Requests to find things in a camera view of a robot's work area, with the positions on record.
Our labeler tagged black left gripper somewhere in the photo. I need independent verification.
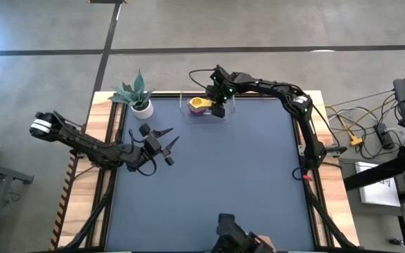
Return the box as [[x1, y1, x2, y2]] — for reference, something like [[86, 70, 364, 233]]
[[128, 124, 181, 172]]

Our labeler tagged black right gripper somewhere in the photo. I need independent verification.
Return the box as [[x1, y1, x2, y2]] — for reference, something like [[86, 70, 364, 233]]
[[205, 65, 237, 119]]

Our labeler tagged yellow measuring cup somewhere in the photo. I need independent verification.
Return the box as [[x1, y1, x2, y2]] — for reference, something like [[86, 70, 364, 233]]
[[188, 97, 217, 110]]

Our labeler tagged clear plastic basket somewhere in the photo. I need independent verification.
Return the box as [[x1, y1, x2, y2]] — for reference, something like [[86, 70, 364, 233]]
[[179, 89, 236, 125]]

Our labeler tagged green plant in white pot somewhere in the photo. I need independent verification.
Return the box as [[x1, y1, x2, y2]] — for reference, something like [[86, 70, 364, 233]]
[[108, 69, 155, 120]]

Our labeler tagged black handheld device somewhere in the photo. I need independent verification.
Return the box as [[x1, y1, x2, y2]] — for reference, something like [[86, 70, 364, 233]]
[[211, 212, 272, 253]]

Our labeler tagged yellow black hazard tape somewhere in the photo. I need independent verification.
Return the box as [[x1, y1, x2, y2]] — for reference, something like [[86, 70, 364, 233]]
[[49, 154, 79, 252]]

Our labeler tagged person's hand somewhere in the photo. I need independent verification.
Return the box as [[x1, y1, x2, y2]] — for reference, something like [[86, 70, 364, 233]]
[[257, 234, 277, 253]]

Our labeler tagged black power strip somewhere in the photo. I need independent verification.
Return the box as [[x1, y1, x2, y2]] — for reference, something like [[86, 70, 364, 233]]
[[374, 122, 395, 150]]

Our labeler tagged white flat box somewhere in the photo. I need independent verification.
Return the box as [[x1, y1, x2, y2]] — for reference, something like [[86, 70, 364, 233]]
[[355, 161, 402, 208]]

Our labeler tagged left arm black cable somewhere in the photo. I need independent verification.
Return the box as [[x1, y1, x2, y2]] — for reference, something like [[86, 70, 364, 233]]
[[127, 129, 158, 177]]

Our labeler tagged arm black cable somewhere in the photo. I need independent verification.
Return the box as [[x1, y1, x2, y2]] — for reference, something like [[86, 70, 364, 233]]
[[188, 67, 217, 91], [127, 129, 158, 177]]

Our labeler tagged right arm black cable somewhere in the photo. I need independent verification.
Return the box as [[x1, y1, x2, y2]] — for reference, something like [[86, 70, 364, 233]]
[[188, 67, 217, 91]]

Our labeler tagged black table frame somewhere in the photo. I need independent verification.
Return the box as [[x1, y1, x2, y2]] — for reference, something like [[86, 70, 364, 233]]
[[49, 91, 361, 253]]

